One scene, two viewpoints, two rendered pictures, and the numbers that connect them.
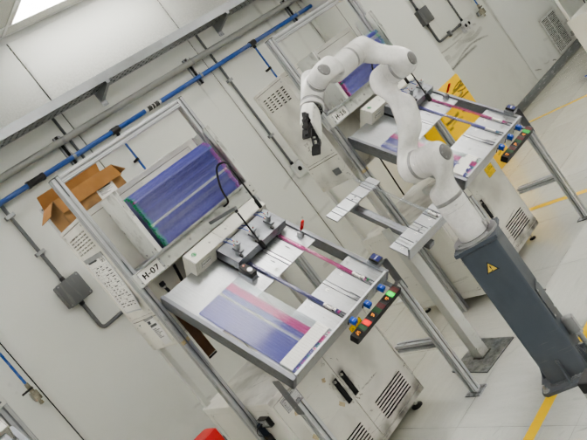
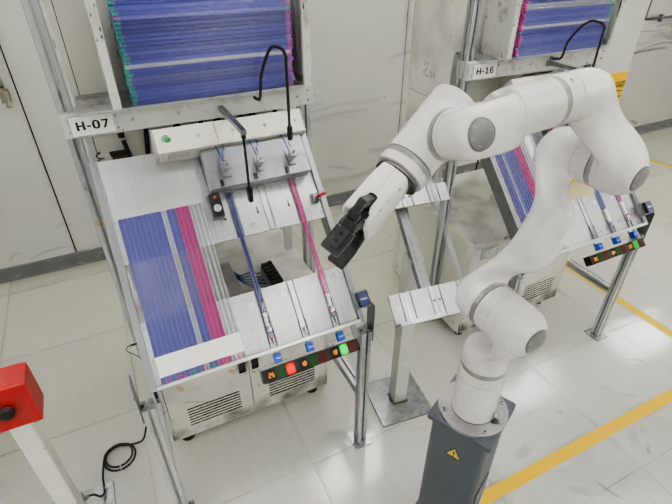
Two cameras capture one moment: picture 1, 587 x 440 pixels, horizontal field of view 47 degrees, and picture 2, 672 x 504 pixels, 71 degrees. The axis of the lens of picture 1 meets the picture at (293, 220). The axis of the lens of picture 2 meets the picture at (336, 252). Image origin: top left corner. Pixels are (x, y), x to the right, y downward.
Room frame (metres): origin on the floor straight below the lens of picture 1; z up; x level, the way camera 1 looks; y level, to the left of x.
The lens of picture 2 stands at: (1.66, -0.30, 1.81)
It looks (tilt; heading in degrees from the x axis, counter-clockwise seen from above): 34 degrees down; 10
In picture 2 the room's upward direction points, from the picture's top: straight up
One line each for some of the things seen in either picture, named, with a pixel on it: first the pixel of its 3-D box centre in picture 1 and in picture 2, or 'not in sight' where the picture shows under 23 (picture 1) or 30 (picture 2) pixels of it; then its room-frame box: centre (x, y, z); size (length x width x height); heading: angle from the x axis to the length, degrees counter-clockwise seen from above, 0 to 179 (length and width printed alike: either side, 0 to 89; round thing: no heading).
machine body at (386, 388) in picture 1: (316, 402); (228, 324); (3.18, 0.46, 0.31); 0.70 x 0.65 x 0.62; 126
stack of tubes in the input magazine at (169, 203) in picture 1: (182, 194); (207, 45); (3.12, 0.34, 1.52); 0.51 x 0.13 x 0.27; 126
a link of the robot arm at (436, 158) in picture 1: (438, 172); (502, 337); (2.55, -0.56, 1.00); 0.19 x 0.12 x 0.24; 38
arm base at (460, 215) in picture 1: (462, 217); (477, 386); (2.57, -0.54, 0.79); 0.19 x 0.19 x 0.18
